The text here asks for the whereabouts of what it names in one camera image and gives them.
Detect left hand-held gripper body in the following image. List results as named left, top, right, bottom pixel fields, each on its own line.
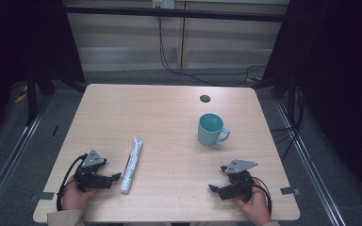
left=73, top=149, right=108, bottom=193

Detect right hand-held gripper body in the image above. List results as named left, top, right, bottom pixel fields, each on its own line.
left=221, top=159, right=259, bottom=202

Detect white toothpaste tube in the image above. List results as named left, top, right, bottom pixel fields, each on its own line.
left=119, top=137, right=145, bottom=195

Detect teal cup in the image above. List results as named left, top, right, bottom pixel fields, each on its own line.
left=196, top=112, right=231, bottom=147

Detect person's left hand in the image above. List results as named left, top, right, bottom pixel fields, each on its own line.
left=61, top=175, right=97, bottom=212

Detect person's right hand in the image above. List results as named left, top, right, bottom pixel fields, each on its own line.
left=232, top=186, right=273, bottom=226

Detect grey tape strip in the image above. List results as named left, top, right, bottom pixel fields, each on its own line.
left=38, top=191, right=56, bottom=201
left=279, top=186, right=301, bottom=196

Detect black metal stand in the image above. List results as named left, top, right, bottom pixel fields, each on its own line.
left=25, top=64, right=39, bottom=126

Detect yellow tape piece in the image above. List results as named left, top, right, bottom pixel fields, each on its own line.
left=13, top=91, right=28, bottom=105

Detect black curtain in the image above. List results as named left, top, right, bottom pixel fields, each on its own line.
left=0, top=0, right=87, bottom=149
left=254, top=0, right=362, bottom=206

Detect black horizontal bar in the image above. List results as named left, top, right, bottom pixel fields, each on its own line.
left=63, top=5, right=289, bottom=24

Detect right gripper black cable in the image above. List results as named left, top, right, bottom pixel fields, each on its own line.
left=251, top=176, right=273, bottom=217

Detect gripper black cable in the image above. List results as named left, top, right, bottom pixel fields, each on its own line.
left=251, top=176, right=273, bottom=217
left=56, top=153, right=89, bottom=212

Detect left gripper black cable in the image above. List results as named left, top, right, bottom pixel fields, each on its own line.
left=56, top=153, right=89, bottom=212

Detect black floor cables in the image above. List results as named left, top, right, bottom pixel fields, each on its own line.
left=269, top=87, right=306, bottom=163

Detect metal floor rail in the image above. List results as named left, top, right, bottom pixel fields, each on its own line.
left=274, top=99, right=348, bottom=226
left=0, top=95, right=53, bottom=220

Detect black hanging cable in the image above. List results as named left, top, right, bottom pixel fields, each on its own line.
left=156, top=14, right=268, bottom=88

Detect white wall socket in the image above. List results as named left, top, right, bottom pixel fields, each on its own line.
left=151, top=0, right=175, bottom=9

